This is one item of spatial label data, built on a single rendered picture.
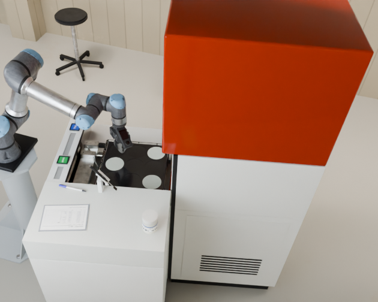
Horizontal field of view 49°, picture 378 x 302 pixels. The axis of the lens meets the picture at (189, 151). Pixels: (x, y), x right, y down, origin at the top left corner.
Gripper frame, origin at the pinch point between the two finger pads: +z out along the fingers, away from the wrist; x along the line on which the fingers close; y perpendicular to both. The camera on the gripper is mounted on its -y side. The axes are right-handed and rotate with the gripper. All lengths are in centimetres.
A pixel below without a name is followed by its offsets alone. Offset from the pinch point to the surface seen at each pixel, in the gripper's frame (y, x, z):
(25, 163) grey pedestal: 32, 45, 15
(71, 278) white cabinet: -37, 49, 31
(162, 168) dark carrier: -15.3, -15.9, 7.2
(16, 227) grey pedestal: 54, 61, 93
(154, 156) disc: -5.1, -16.5, 7.1
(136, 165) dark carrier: -6.5, -4.4, 7.2
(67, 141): 23.3, 22.0, 1.4
